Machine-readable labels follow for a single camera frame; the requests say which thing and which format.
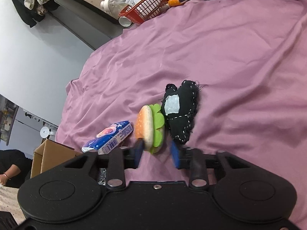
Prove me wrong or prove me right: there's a paper cup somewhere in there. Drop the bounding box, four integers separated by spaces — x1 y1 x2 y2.
118 17 132 28

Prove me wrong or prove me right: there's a black stitched fabric pouch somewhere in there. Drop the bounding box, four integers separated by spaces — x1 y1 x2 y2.
161 80 199 145

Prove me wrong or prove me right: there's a red plastic basket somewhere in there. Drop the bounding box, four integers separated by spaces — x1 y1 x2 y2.
119 0 169 24

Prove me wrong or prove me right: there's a plush hamburger toy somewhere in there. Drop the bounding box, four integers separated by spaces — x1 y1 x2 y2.
134 103 165 155

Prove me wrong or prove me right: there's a black plastic wrapped bundle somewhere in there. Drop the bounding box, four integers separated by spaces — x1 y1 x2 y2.
97 168 107 186

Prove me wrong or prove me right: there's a brown cardboard box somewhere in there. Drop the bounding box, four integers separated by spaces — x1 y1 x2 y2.
30 140 82 178

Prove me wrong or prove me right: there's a white tissue pack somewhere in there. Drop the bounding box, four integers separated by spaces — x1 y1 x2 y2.
81 121 133 155

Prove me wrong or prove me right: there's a person in black shirt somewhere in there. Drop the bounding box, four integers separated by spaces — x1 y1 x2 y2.
0 149 32 188

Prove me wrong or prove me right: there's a pink bed sheet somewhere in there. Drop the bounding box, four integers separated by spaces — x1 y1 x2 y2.
56 0 306 229

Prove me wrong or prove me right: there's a white electric kettle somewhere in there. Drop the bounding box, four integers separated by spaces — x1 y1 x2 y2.
40 126 56 139

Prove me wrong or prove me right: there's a clear plastic bottle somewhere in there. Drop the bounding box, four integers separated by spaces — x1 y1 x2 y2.
100 0 126 15

